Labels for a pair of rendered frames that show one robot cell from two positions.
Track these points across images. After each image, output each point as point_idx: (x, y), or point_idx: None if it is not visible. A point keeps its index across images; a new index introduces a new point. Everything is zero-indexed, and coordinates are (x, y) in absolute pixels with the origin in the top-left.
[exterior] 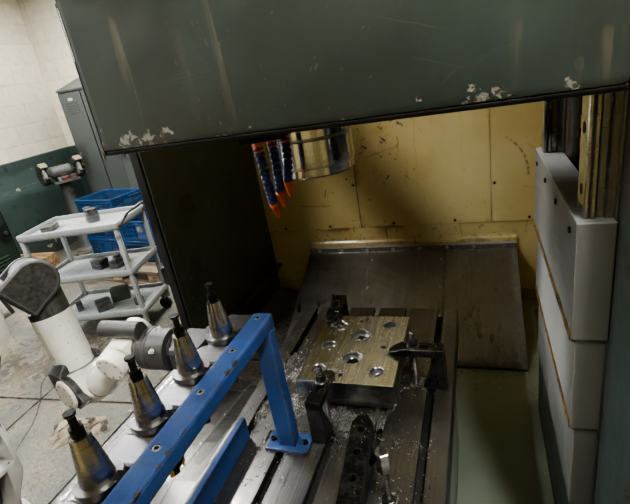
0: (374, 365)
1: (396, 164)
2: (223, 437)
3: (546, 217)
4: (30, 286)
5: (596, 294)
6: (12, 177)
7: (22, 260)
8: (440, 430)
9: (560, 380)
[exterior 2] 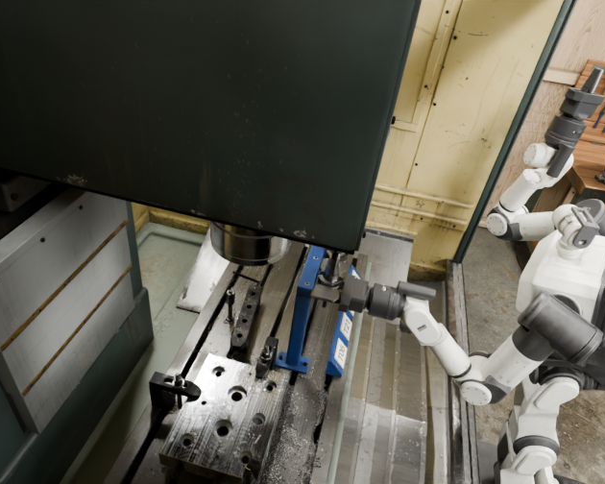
0: (218, 378)
1: None
2: (371, 461)
3: (56, 257)
4: (530, 303)
5: None
6: None
7: (576, 319)
8: (181, 358)
9: (113, 283)
